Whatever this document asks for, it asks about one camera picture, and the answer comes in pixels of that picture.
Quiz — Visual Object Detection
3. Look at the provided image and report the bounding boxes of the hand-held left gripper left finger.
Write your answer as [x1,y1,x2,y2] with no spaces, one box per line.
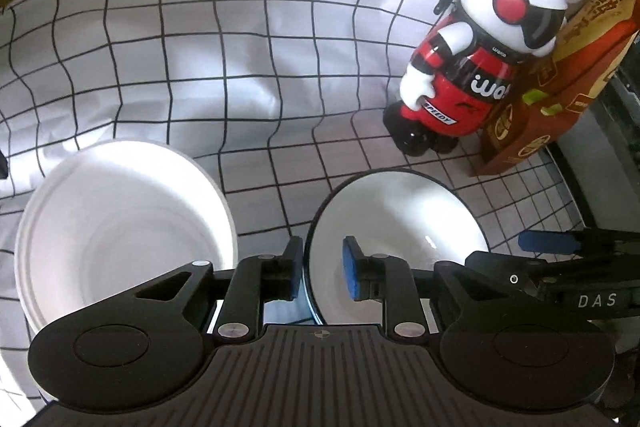
[134,236,305,341]

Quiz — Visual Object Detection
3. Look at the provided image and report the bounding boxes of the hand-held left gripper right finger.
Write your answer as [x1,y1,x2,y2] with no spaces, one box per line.
[341,235,507,341]

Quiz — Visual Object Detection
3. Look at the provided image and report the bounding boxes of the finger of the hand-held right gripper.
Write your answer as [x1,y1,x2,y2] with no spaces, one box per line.
[518,227,640,259]
[464,251,553,297]

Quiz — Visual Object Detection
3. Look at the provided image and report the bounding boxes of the red white robot toy bottle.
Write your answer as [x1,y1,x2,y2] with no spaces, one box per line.
[383,0,569,156]

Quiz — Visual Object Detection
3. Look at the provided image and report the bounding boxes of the white paper bowl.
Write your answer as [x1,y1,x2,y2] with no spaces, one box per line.
[14,138,238,400]

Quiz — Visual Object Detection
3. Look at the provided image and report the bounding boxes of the white enamel bowl black rim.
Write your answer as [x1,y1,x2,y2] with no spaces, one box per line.
[303,170,490,327]

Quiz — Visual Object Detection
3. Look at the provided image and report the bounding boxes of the red brown cardboard box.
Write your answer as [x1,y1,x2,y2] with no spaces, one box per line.
[470,0,640,178]

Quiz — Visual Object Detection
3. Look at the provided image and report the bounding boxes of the white black checked tablecloth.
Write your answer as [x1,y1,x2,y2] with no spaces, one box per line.
[0,0,587,408]

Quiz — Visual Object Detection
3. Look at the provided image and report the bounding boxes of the grey appliance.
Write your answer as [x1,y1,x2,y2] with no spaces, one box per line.
[546,69,640,229]

